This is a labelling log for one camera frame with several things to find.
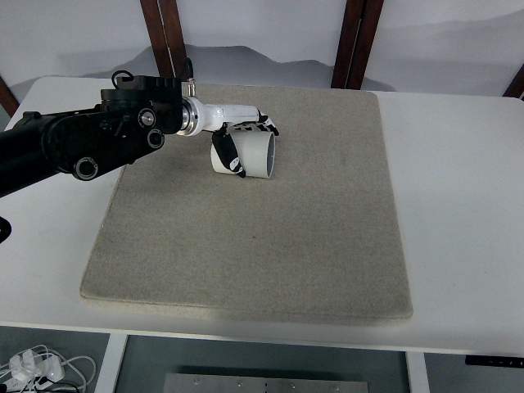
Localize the dark wooden frame far right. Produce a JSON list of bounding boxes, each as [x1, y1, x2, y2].
[[503, 65, 524, 100]]

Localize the dark wooden screen frame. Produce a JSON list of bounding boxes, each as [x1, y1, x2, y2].
[[139, 0, 190, 81], [331, 0, 385, 90]]

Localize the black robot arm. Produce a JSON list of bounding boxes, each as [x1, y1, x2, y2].
[[1, 70, 183, 197]]

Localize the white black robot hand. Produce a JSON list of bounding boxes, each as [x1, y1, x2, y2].
[[177, 97, 279, 178]]

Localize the grey felt mat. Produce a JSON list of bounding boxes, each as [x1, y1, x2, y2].
[[80, 84, 413, 324]]

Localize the metal base plate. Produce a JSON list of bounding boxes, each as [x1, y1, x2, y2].
[[163, 373, 369, 393]]

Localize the white power adapters with cables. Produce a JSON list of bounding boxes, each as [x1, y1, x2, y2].
[[1, 345, 97, 392]]

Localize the black table control panel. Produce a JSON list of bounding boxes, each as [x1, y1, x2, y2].
[[465, 355, 524, 368]]

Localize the white ribbed cup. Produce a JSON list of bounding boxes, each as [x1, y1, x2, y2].
[[227, 126, 275, 178]]

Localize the dark wooden screen frame left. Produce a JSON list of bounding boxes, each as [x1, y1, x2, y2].
[[139, 0, 190, 81]]

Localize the dark wooden screen frame right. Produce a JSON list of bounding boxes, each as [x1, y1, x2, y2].
[[331, 0, 385, 90]]

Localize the dark wooden frame far left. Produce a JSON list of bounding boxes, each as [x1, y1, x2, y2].
[[0, 76, 20, 118]]

